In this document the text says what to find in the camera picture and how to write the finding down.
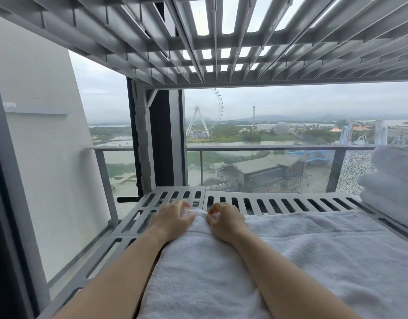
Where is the person's left hand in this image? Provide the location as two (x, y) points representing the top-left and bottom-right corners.
(148, 200), (195, 245)

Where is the person's right hand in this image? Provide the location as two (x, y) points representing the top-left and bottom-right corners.
(206, 202), (248, 245)

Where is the white spread towel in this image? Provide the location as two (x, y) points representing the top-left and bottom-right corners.
(137, 208), (408, 319)

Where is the person's right forearm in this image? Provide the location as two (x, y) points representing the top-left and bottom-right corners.
(229, 229), (363, 319)

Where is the person's left forearm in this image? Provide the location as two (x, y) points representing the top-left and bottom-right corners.
(53, 227), (179, 319)

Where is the grey slotted metal shelf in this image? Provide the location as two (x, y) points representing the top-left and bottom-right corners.
(36, 186), (408, 319)

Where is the dark-roofed building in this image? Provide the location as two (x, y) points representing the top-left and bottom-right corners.
(204, 154), (308, 194)

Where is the glass balcony railing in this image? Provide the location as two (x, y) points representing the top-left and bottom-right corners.
(85, 144), (408, 220)

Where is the grey dome building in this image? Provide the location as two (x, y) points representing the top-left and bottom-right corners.
(273, 121), (291, 136)

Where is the large ferris wheel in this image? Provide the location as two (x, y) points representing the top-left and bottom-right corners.
(209, 88), (225, 122)

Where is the blue and white ride structure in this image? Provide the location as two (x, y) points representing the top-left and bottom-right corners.
(338, 120), (389, 146)

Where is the white folded towel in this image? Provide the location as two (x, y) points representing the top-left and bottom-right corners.
(357, 170), (408, 204)
(370, 145), (408, 185)
(359, 190), (408, 232)

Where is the grey slatted metal shelf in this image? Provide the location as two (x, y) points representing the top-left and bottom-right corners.
(0, 0), (408, 94)

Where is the grey notched rack post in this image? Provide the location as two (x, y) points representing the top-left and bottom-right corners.
(130, 79), (159, 197)

